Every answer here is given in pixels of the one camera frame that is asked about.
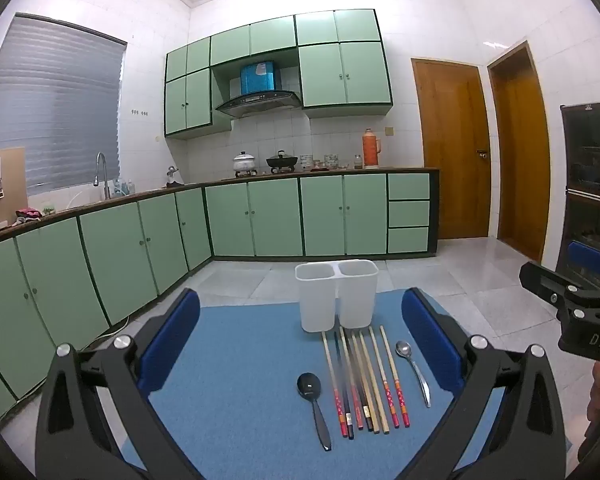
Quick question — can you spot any plain wooden chopstick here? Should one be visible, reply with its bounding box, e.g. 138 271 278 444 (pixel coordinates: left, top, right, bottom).
359 330 390 435
352 331 381 435

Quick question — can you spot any green base cabinet with drawers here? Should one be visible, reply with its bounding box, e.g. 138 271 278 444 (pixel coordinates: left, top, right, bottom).
202 167 440 259

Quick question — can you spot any black glass cabinet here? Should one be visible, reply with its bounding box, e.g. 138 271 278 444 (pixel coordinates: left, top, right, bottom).
555 101 600 291

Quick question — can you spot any metal spoon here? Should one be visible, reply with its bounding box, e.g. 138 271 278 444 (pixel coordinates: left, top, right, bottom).
395 340 432 408

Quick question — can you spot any orange thermos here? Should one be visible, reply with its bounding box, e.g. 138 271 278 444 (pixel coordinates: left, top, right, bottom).
362 128 379 169

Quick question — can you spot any metal sink faucet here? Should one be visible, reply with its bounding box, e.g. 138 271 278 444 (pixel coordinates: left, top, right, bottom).
94 152 112 200

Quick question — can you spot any red-end wooden chopstick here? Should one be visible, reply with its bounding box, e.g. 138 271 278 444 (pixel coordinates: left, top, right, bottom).
321 331 347 438
339 327 364 431

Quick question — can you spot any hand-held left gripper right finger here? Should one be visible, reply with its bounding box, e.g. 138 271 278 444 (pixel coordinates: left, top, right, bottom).
401 287 567 480

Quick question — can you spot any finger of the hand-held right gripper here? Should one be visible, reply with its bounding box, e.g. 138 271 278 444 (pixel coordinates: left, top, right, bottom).
519 261 573 311
567 240 600 291

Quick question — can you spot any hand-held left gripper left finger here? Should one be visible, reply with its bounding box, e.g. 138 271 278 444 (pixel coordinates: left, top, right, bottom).
35 287 203 480

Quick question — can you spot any blue hood chimney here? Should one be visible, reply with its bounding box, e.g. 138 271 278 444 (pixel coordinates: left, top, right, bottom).
240 60 276 96

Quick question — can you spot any white double utensil holder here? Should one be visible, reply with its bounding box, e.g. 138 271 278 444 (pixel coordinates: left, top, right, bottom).
294 259 379 334

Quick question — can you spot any silver cooking pot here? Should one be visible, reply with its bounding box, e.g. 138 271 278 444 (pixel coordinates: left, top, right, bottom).
232 150 257 175

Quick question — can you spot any blue table mat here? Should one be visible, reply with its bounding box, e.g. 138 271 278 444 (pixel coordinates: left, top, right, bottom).
117 287 518 480

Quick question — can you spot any wooden door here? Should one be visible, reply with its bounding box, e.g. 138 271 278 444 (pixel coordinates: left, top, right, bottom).
411 57 492 240
486 41 552 263

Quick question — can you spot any black wok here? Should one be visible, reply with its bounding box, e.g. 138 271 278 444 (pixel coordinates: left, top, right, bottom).
266 150 299 172

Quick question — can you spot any green wall cabinet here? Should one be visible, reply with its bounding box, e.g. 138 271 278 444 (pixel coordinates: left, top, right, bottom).
164 37 233 140
210 14 299 68
295 8 394 120

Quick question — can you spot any black spoon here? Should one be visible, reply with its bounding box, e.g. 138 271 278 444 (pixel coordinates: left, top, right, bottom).
296 372 332 452

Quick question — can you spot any black range hood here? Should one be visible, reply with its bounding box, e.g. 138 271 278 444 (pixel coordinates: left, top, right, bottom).
215 90 302 120

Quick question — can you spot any black chopstick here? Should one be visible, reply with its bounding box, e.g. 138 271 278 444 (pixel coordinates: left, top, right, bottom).
346 329 374 432
333 330 355 440

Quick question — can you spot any grey window blind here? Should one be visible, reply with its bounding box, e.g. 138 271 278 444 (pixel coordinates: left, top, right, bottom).
0 12 128 198

